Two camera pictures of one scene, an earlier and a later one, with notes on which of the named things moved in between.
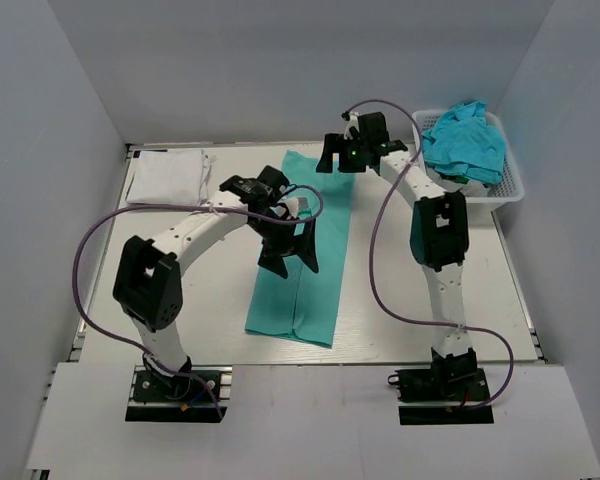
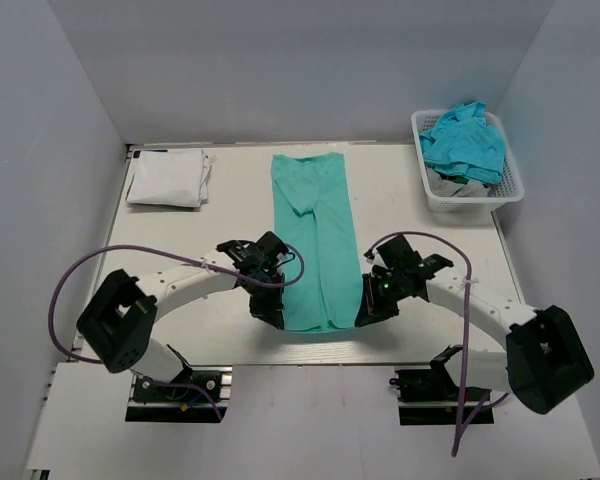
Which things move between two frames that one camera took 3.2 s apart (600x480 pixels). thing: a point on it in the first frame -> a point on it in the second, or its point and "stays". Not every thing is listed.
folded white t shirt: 167,177 stays
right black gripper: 337,151 -> 375,302
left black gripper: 284,244 -> 266,301
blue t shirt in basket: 461,141 stays
